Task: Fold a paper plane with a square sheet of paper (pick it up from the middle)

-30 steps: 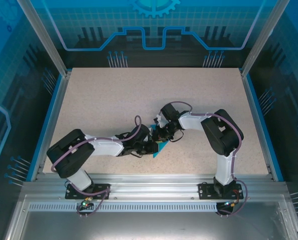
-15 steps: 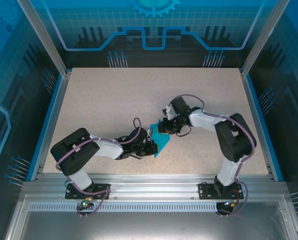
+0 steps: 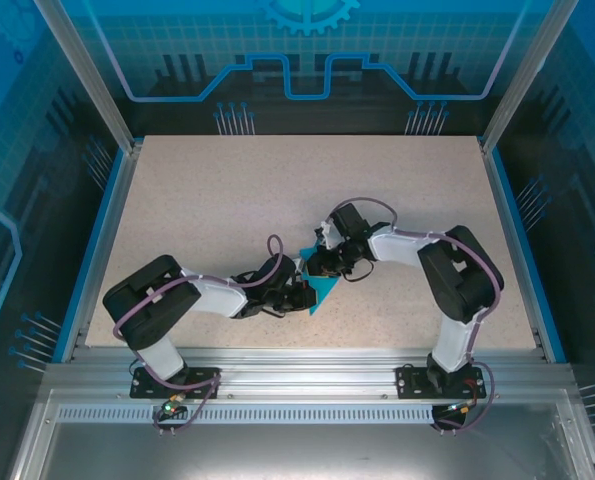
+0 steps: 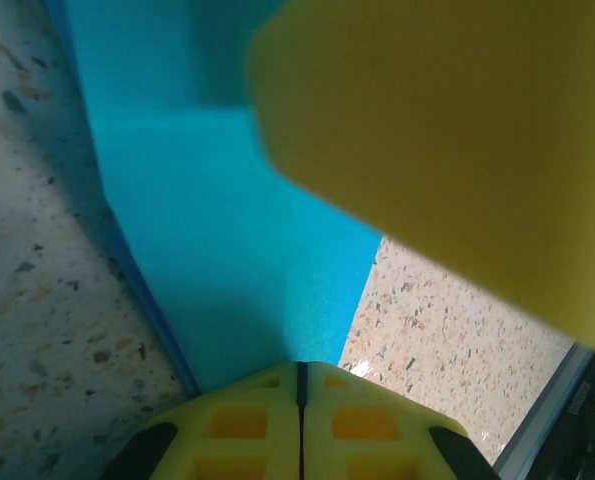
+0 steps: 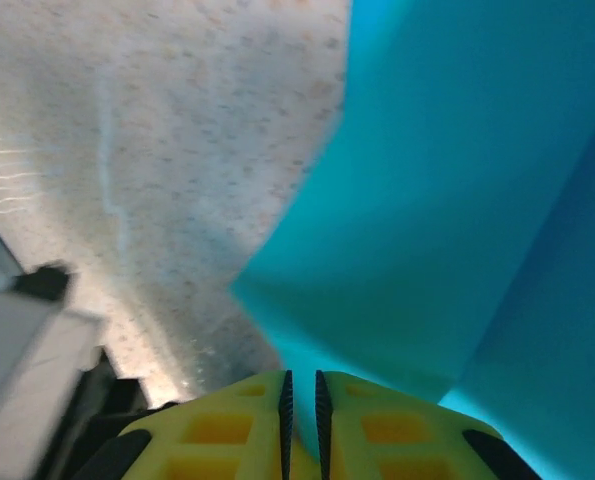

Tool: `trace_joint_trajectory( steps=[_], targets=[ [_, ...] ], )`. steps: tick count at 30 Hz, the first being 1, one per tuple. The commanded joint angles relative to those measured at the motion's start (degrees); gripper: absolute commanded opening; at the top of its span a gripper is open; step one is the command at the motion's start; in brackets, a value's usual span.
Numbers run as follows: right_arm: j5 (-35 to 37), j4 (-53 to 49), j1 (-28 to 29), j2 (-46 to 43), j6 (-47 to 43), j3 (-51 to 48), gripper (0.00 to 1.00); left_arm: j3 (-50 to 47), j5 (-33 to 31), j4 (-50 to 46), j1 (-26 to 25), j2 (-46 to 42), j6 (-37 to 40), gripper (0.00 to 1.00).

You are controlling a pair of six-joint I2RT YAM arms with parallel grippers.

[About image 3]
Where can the small connector with green light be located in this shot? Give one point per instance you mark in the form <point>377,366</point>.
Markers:
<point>462,407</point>
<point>172,406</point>

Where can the grey metal tray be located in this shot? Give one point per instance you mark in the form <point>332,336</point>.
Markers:
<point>302,450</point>

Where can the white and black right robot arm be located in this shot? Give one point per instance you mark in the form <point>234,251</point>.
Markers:
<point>392,247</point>

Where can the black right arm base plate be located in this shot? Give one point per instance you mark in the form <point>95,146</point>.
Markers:
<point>412,382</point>

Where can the long aluminium mounting rail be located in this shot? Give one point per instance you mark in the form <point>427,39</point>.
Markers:
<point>302,370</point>

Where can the blue table edge strip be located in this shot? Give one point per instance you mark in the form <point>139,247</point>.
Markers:
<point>93,250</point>
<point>518,225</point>

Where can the aluminium side rail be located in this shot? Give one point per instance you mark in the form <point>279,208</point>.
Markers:
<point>113,225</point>
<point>500,200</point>

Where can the aluminium frame post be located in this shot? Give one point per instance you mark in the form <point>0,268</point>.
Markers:
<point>92,85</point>
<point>527,70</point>

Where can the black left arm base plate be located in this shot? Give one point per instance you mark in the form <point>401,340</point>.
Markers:
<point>202,382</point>

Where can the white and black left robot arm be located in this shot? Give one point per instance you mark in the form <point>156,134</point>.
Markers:
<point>217,300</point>

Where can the blue cloth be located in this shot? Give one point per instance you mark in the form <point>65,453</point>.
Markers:
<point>327,291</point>

